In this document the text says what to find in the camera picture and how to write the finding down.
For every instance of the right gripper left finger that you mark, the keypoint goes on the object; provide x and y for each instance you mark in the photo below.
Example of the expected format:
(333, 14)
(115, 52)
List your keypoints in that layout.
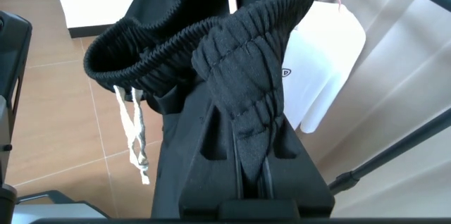
(211, 181)

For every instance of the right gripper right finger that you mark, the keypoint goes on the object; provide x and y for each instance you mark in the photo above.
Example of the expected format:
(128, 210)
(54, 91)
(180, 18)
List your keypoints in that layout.
(303, 181)

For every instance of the white garment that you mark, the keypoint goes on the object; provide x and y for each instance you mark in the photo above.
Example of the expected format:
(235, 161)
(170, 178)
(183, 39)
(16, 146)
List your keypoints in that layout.
(324, 58)

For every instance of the black garment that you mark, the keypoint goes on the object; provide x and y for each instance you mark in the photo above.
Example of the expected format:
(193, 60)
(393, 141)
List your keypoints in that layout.
(239, 58)

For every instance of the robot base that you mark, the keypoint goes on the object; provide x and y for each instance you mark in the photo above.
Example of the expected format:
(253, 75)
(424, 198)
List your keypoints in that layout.
(14, 58)

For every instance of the black clothes rack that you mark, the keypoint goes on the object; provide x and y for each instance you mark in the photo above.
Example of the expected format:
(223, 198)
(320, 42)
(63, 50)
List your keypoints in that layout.
(405, 143)

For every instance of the beige curtain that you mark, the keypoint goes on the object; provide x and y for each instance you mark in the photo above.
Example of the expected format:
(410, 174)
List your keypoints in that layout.
(405, 58)

